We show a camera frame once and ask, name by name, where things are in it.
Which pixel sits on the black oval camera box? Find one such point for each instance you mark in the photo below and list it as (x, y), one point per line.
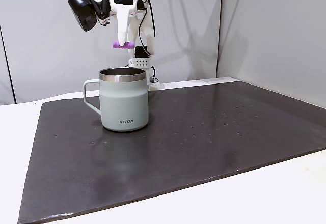
(82, 11)

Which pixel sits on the dark grey table mat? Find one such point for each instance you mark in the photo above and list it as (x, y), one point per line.
(178, 152)

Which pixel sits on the black white camera mount bracket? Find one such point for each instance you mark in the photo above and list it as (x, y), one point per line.
(100, 5)

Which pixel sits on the pale green steel mug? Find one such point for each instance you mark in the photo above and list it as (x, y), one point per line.
(124, 99)

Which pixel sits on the purple pen grip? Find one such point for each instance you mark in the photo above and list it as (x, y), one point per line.
(128, 46)

